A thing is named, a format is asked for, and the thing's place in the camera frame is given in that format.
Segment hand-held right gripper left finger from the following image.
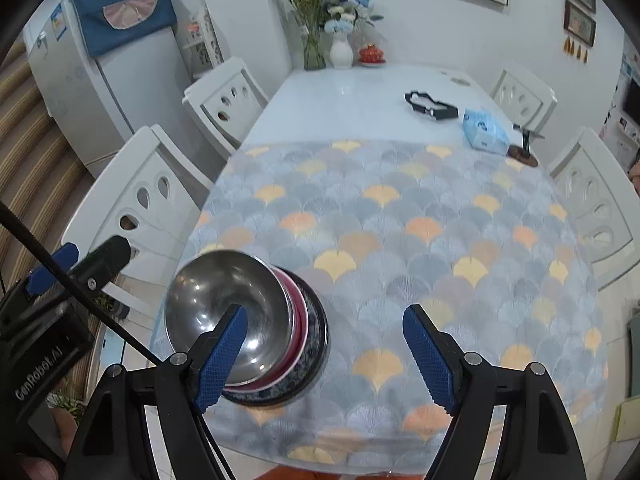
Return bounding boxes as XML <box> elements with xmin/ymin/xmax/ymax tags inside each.
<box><xmin>65</xmin><ymin>302</ymin><xmax>249</xmax><ymax>480</ymax></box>

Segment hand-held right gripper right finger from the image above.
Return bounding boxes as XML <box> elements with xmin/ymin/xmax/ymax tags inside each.
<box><xmin>402</xmin><ymin>304</ymin><xmax>588</xmax><ymax>480</ymax></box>

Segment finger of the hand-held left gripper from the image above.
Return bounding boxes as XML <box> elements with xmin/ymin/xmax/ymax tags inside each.
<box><xmin>70</xmin><ymin>235</ymin><xmax>133</xmax><ymax>296</ymax></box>
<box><xmin>25</xmin><ymin>242</ymin><xmax>81</xmax><ymax>298</ymax></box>

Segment red steel bowl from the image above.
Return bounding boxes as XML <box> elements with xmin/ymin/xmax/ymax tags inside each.
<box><xmin>164</xmin><ymin>252</ymin><xmax>301</xmax><ymax>386</ymax></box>

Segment blue floral plate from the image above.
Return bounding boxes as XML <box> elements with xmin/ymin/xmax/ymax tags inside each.
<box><xmin>220</xmin><ymin>272</ymin><xmax>331</xmax><ymax>407</ymax></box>

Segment person's left hand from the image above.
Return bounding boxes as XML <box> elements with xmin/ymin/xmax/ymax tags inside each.
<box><xmin>17</xmin><ymin>452</ymin><xmax>61</xmax><ymax>480</ymax></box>

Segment white dining chair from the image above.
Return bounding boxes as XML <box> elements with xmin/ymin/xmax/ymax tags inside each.
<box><xmin>547</xmin><ymin>126</ymin><xmax>640</xmax><ymax>291</ymax></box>
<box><xmin>60</xmin><ymin>125</ymin><xmax>216</xmax><ymax>321</ymax></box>
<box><xmin>182</xmin><ymin>56</ymin><xmax>271</xmax><ymax>161</ymax></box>
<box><xmin>489</xmin><ymin>66</ymin><xmax>558</xmax><ymax>133</ymax></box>

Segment potted green plant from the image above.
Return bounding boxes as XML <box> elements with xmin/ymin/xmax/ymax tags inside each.
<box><xmin>47</xmin><ymin>392</ymin><xmax>86</xmax><ymax>443</ymax></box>

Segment fan-patterned tablecloth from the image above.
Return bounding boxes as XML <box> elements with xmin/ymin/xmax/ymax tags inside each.
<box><xmin>150</xmin><ymin>139</ymin><xmax>608</xmax><ymax>466</ymax></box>

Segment white refrigerator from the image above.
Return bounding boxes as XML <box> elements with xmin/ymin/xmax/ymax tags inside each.
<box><xmin>25</xmin><ymin>0</ymin><xmax>193</xmax><ymax>178</ymax></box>

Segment green board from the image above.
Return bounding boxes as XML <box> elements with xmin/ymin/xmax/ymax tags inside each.
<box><xmin>611</xmin><ymin>394</ymin><xmax>640</xmax><ymax>443</ymax></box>

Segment blue refrigerator cover cloth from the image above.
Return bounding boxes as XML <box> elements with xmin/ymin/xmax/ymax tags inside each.
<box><xmin>69</xmin><ymin>0</ymin><xmax>178</xmax><ymax>58</ymax></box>

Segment blue tissue packet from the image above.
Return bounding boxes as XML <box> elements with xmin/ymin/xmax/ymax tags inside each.
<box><xmin>461</xmin><ymin>107</ymin><xmax>511</xmax><ymax>152</ymax></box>

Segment white storage rack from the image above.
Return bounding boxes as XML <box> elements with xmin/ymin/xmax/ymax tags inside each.
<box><xmin>181</xmin><ymin>7</ymin><xmax>224</xmax><ymax>80</ymax></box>

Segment glass vase with green branches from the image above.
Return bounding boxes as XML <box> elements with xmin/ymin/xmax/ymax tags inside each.
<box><xmin>265</xmin><ymin>0</ymin><xmax>333</xmax><ymax>72</ymax></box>

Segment red lidded pot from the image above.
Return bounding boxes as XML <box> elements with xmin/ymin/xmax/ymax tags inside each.
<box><xmin>357</xmin><ymin>42</ymin><xmax>387</xmax><ymax>67</ymax></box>

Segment white vase with blue flowers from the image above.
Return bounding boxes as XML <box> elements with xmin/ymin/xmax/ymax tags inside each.
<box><xmin>320</xmin><ymin>0</ymin><xmax>383</xmax><ymax>70</ymax></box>

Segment black plastic frame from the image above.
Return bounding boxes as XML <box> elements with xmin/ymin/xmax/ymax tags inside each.
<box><xmin>404</xmin><ymin>90</ymin><xmax>461</xmax><ymax>122</ymax></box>

